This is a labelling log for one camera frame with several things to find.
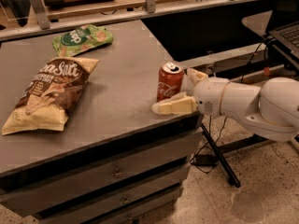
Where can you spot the red coke can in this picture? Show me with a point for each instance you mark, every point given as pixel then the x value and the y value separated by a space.
pixel 169 80

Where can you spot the black power adapter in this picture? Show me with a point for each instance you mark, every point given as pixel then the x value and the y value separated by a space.
pixel 206 160

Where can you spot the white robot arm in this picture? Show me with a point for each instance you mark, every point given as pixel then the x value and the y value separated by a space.
pixel 270 110

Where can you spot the brown sea salt chip bag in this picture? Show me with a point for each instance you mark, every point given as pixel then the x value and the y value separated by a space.
pixel 51 96

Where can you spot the black table leg frame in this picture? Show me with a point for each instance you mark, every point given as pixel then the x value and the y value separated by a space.
pixel 265 167

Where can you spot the metal railing shelf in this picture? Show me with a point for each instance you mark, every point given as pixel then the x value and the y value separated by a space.
pixel 52 16

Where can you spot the black laptop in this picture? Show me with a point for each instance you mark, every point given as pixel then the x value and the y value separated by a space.
pixel 284 25

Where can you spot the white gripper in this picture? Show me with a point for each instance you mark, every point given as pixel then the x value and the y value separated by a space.
pixel 207 94

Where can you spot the green snack bag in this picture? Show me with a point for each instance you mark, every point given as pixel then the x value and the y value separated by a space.
pixel 81 39

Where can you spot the grey drawer cabinet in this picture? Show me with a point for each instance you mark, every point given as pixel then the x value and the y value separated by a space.
pixel 115 159

